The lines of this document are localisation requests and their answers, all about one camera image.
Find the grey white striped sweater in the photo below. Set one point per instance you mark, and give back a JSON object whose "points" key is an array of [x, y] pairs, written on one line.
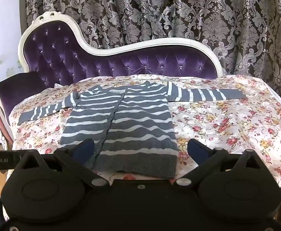
{"points": [[131, 126]]}

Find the damask patterned curtain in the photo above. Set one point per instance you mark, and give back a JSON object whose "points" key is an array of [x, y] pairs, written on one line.
{"points": [[244, 34]]}

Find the floral bed sheet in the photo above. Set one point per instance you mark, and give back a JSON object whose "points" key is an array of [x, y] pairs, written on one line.
{"points": [[250, 123]]}

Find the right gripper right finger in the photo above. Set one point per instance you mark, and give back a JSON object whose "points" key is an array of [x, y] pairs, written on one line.
{"points": [[208, 160]]}

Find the purple tufted chaise sofa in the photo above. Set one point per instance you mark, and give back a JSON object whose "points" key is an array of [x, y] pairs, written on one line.
{"points": [[52, 50]]}

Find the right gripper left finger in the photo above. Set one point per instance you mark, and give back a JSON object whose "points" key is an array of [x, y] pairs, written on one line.
{"points": [[74, 160]]}

